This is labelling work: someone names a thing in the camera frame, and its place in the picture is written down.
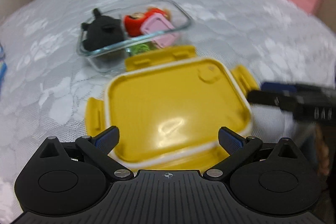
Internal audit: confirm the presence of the red toy figure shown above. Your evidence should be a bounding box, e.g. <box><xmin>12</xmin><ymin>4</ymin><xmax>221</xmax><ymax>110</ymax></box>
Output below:
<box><xmin>123</xmin><ymin>7</ymin><xmax>173</xmax><ymax>37</ymax></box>

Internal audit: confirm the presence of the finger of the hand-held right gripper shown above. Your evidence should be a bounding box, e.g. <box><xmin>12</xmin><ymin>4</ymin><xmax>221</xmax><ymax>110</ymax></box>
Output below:
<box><xmin>261</xmin><ymin>81</ymin><xmax>298</xmax><ymax>94</ymax></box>
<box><xmin>247</xmin><ymin>90</ymin><xmax>285</xmax><ymax>109</ymax></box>

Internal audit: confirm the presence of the pink and green toy block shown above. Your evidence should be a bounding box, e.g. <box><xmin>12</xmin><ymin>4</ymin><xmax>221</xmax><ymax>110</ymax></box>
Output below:
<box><xmin>140</xmin><ymin>14</ymin><xmax>180</xmax><ymax>49</ymax></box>

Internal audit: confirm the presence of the black plush toy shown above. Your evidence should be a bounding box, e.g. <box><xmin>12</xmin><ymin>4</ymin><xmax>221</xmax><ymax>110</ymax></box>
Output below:
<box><xmin>80</xmin><ymin>8</ymin><xmax>126</xmax><ymax>53</ymax></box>

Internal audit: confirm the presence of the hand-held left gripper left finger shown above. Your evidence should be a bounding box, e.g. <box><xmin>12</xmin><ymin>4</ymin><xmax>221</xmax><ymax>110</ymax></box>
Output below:
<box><xmin>39</xmin><ymin>126</ymin><xmax>133</xmax><ymax>181</ymax></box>

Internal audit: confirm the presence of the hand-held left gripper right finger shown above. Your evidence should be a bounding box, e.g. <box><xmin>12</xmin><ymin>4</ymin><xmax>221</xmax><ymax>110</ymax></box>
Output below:
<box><xmin>203</xmin><ymin>127</ymin><xmax>299</xmax><ymax>181</ymax></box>

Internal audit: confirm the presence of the clear glass food container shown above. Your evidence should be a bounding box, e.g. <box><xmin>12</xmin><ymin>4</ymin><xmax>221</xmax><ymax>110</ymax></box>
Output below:
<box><xmin>76</xmin><ymin>0</ymin><xmax>193</xmax><ymax>73</ymax></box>

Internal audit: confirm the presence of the person's right hand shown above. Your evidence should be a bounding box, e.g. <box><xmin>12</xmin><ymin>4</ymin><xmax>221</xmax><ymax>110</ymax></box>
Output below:
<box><xmin>314</xmin><ymin>124</ymin><xmax>332</xmax><ymax>177</ymax></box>

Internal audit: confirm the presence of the yellow container lid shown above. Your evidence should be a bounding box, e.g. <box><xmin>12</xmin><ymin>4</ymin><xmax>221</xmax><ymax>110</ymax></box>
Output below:
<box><xmin>85</xmin><ymin>46</ymin><xmax>261</xmax><ymax>171</ymax></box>

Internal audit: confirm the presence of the blue-rimmed box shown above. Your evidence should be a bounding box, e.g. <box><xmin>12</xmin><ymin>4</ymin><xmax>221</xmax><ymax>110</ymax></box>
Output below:
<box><xmin>0</xmin><ymin>42</ymin><xmax>7</xmax><ymax>88</ymax></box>

